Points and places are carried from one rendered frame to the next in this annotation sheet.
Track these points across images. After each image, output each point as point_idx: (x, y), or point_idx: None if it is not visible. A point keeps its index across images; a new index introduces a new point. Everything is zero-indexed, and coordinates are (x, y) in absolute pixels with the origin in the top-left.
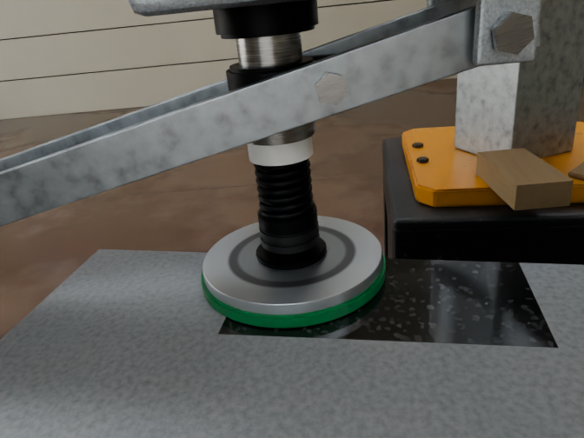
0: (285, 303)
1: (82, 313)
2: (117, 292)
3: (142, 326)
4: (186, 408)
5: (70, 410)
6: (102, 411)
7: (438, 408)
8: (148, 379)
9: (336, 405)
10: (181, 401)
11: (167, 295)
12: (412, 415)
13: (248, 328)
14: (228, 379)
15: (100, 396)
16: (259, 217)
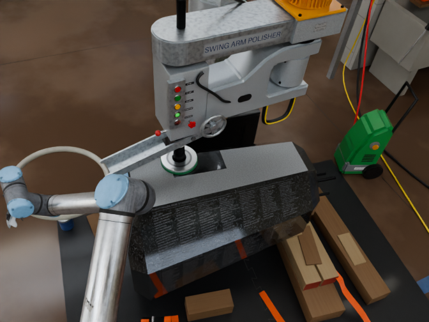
0: (185, 170)
1: (143, 179)
2: (145, 172)
3: (158, 179)
4: (178, 190)
5: (161, 195)
6: (166, 194)
7: (212, 181)
8: (168, 188)
9: (199, 184)
10: (177, 190)
11: (157, 171)
12: (209, 183)
13: (179, 175)
14: (181, 184)
15: (163, 192)
16: (175, 154)
